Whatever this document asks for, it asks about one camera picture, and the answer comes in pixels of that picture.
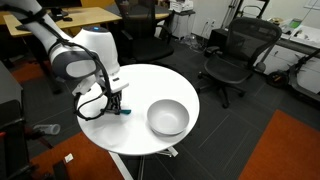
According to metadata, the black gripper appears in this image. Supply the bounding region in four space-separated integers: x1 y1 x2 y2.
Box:
106 89 124 115

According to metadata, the green marker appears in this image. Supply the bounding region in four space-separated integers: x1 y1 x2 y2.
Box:
119 108 132 117

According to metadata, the grey bowl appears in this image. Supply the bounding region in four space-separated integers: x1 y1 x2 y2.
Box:
146 98 191 137

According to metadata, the white table base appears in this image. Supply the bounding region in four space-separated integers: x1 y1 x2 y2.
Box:
108 145 180 180

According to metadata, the white paper scrap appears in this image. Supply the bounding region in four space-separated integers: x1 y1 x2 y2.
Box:
63 152 75 164

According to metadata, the clear plastic bottle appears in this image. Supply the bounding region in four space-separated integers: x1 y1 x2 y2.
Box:
32 123 62 136

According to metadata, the black padded office chair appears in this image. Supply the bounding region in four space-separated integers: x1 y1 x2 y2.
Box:
114 0 175 66

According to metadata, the wooden desk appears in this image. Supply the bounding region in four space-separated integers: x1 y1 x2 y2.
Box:
2 6 123 38

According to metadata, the black grey equipment stand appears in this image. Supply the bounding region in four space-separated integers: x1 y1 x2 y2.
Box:
0 60 38 180

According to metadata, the white storage cabinet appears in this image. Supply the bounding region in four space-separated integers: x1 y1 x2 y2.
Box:
169 9 197 40

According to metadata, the black computer tower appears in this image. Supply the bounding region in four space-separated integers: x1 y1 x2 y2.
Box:
207 28 230 50

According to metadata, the black mesh office chair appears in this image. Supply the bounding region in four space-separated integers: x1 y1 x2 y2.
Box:
197 17 283 110

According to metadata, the black kick scooter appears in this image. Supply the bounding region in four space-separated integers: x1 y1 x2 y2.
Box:
264 49 320 103

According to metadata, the white side desk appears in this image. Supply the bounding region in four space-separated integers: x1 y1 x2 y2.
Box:
258 18 320 95

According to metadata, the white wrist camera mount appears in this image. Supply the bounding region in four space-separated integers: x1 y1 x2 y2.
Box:
107 77 130 95

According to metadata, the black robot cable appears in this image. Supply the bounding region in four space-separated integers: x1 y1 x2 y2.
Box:
9 6 114 122

